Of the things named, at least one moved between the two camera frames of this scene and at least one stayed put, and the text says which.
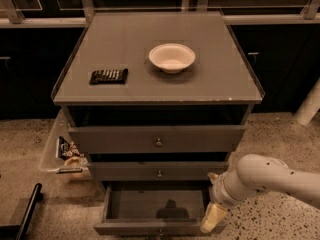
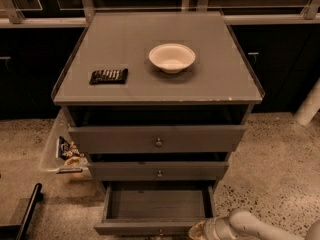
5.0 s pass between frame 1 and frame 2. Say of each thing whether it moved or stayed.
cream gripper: moved
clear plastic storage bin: stayed
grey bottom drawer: stayed
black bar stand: stayed
